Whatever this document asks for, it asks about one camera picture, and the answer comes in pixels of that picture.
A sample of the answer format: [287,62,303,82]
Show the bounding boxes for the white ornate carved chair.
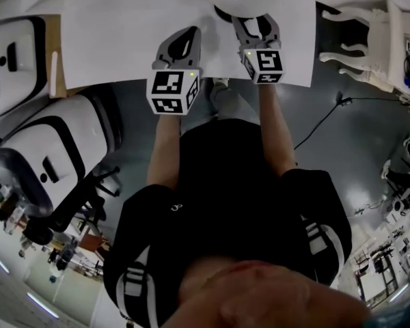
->
[318,0,410,94]

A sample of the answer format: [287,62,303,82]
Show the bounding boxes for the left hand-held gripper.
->
[146,25,203,116]

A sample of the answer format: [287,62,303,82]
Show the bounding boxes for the white stick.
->
[49,51,59,98]

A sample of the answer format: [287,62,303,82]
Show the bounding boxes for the person's left forearm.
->
[146,113,182,191]

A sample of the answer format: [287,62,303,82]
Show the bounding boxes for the wooden board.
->
[40,14,68,99]

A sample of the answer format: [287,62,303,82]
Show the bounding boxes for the person's right forearm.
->
[258,82,297,178]

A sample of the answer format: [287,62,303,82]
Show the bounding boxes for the person's face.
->
[159,258,372,328]

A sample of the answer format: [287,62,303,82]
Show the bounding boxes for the person's grey trousers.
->
[180,79,261,137]

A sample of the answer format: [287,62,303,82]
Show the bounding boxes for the white black-trimmed office chair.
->
[0,15,48,126]
[0,86,124,245]

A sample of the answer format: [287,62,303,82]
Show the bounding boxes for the black floor cable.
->
[293,92,402,150]

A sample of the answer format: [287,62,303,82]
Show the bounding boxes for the person's black shirt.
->
[102,118,353,328]

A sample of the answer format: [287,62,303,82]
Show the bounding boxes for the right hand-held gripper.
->
[231,12,286,85]

